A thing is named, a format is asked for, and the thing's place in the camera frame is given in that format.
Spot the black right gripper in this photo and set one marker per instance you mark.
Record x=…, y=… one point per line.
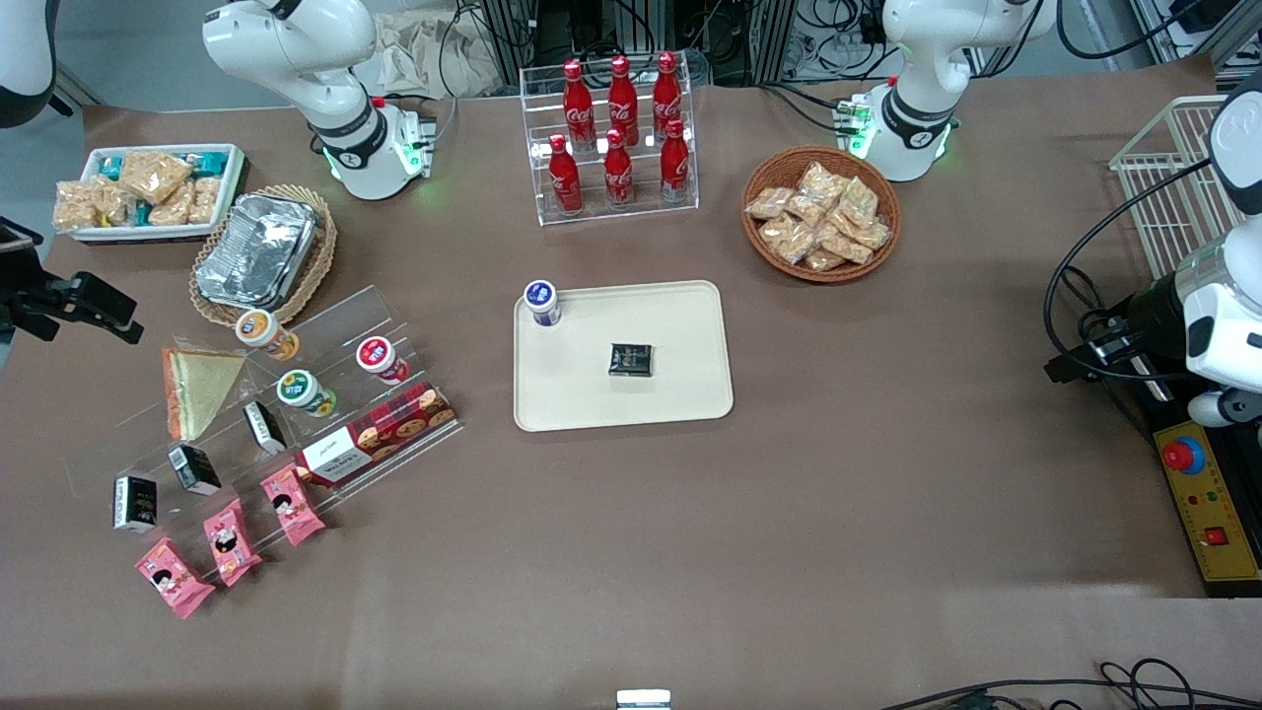
x=39, y=298

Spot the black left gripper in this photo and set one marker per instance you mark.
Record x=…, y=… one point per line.
x=1150, y=312

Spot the triangle sandwich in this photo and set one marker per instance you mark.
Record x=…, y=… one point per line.
x=202, y=385

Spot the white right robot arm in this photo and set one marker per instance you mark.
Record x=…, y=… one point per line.
x=296, y=49

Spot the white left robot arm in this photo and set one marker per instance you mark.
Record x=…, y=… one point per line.
x=927, y=59

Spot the white rectangular snack tray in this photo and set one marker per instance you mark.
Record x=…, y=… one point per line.
x=232, y=187

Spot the cream plastic serving tray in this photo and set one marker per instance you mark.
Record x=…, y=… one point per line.
x=680, y=335

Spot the large puffed rice snack packet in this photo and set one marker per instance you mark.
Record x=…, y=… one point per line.
x=155, y=176

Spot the orange-lid yogurt cup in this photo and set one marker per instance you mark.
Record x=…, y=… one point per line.
x=258, y=330

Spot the stacked aluminium foil containers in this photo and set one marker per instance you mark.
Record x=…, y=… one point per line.
x=258, y=247

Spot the small black carton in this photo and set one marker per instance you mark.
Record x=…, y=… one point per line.
x=194, y=470
x=135, y=505
x=263, y=427

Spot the teal snack packet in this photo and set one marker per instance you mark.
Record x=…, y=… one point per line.
x=210, y=164

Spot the yellow emergency stop control box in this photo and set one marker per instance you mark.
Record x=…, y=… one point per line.
x=1218, y=503

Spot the green-lid yogurt cup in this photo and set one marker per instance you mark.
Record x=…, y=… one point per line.
x=299, y=390

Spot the foil container in basket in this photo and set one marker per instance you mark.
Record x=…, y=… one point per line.
x=320, y=256

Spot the clear acrylic stepped display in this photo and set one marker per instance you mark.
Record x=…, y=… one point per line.
x=335, y=316

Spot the pink snack packet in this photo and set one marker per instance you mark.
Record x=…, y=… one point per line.
x=232, y=542
x=173, y=579
x=291, y=505

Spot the red-lid yogurt cup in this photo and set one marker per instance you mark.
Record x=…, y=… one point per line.
x=378, y=357

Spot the clear-wrapped rice cracker packet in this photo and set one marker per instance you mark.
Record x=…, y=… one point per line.
x=858, y=202
x=846, y=247
x=806, y=210
x=787, y=240
x=769, y=202
x=820, y=180
x=824, y=260

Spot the red plaid cookie box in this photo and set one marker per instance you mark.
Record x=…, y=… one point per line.
x=394, y=429

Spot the round brown wicker basket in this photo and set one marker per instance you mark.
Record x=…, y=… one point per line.
x=764, y=251

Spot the crumpled beige paper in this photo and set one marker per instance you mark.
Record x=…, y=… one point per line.
x=424, y=59

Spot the blue-lid yogurt cup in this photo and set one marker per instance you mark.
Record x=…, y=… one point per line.
x=542, y=301

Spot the red cola bottle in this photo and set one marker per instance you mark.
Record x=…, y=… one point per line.
x=622, y=99
x=666, y=94
x=578, y=108
x=618, y=176
x=674, y=168
x=565, y=182

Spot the black snack packet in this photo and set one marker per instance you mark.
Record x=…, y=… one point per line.
x=631, y=360

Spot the clear acrylic bottle rack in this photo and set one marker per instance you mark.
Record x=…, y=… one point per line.
x=552, y=99

